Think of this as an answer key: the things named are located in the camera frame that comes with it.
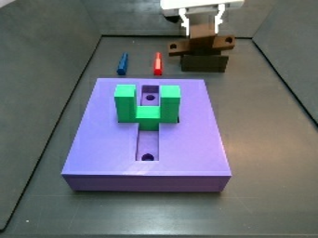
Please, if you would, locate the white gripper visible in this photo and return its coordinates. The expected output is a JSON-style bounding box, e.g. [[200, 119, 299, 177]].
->
[[158, 0, 244, 35]]

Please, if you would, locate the brown T-shaped block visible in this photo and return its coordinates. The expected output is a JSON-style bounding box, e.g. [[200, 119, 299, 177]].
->
[[168, 23, 235, 57]]

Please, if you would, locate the red peg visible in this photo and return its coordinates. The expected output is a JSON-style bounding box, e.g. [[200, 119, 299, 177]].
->
[[152, 52, 162, 75]]

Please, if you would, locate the blue peg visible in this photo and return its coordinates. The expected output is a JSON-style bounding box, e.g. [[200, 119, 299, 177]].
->
[[116, 52, 128, 75]]

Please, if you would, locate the green U-shaped block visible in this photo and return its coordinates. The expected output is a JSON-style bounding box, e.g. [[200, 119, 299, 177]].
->
[[114, 85, 181, 131]]

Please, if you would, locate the purple base block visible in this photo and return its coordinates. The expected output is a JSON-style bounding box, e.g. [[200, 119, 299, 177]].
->
[[61, 78, 231, 192]]

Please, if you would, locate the dark grey bracket fixture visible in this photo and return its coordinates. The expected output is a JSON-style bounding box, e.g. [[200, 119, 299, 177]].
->
[[180, 55, 228, 73]]

